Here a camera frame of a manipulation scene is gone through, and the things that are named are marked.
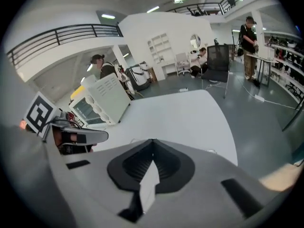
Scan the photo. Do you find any white power cable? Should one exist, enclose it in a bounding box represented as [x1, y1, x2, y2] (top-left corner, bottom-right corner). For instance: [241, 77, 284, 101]
[229, 72, 300, 111]

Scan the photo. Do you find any black balcony railing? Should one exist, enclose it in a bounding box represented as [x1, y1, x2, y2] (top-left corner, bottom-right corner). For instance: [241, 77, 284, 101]
[165, 0, 265, 17]
[6, 23, 124, 67]

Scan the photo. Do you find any cream toaster oven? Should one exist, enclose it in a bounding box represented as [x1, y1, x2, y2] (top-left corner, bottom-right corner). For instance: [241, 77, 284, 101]
[68, 73, 132, 128]

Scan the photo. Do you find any long white shelving unit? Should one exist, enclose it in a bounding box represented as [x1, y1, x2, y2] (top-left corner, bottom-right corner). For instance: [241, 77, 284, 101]
[265, 31, 304, 104]

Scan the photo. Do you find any black table leg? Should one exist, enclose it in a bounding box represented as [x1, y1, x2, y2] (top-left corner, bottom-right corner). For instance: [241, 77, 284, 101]
[282, 98, 304, 132]

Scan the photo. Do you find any white chair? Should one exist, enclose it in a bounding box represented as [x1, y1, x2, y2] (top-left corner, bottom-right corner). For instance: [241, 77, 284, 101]
[175, 52, 191, 77]

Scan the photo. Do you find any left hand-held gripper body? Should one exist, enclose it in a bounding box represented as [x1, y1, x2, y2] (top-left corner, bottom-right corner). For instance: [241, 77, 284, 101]
[23, 91, 83, 155]

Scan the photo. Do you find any white box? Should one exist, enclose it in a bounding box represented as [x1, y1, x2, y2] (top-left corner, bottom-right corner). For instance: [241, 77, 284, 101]
[264, 45, 276, 60]

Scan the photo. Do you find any white rounded appliance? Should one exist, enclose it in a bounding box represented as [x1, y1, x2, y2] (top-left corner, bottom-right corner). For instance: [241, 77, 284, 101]
[80, 74, 97, 90]

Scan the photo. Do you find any round wall mirror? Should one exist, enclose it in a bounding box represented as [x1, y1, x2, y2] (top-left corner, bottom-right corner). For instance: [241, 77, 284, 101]
[190, 34, 201, 49]

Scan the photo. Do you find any yellow appliance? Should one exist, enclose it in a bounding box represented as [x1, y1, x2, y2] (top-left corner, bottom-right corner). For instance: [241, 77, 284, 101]
[70, 85, 86, 100]

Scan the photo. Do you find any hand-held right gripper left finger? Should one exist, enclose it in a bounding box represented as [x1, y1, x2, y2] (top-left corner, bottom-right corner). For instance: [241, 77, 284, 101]
[46, 138, 160, 228]

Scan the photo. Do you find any black mesh office chair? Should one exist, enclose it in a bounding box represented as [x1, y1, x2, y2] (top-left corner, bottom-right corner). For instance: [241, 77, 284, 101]
[200, 44, 231, 99]

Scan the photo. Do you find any white table with black legs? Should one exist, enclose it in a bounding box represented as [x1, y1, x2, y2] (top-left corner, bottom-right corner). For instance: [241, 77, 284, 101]
[246, 52, 279, 88]

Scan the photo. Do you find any white and black machine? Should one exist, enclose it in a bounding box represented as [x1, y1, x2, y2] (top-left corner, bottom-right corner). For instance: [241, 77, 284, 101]
[124, 61, 152, 92]

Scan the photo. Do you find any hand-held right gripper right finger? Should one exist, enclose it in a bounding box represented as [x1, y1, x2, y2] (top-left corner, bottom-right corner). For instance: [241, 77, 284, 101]
[133, 138, 289, 228]

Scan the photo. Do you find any white built-in wall shelf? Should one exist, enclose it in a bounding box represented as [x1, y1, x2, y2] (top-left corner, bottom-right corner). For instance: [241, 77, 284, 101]
[146, 32, 174, 64]

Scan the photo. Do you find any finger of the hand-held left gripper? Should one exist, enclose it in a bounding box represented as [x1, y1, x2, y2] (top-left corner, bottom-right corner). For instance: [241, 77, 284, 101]
[59, 143, 95, 155]
[50, 124, 109, 147]

